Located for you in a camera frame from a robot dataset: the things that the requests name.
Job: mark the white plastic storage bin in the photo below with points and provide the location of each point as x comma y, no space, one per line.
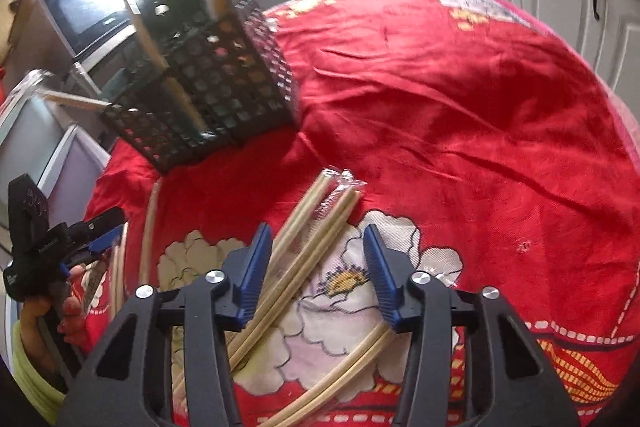
25,122

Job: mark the red floral cloth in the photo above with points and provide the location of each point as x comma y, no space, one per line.
475,132

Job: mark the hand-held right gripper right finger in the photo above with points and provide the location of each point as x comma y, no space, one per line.
382,277

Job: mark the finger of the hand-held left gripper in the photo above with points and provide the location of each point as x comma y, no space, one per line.
107,241
97,221

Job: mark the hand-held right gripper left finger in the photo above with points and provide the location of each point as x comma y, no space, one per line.
255,272

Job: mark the silver microwave oven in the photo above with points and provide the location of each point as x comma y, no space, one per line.
85,12

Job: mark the person's left hand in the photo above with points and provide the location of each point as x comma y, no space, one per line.
70,317

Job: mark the pile of chopsticks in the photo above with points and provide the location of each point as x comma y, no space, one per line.
300,232

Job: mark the white plastic storage drawer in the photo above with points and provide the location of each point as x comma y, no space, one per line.
80,172

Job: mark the person's left forearm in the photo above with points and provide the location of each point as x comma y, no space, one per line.
30,382

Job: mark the black plastic utensil basket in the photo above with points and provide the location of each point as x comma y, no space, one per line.
220,72

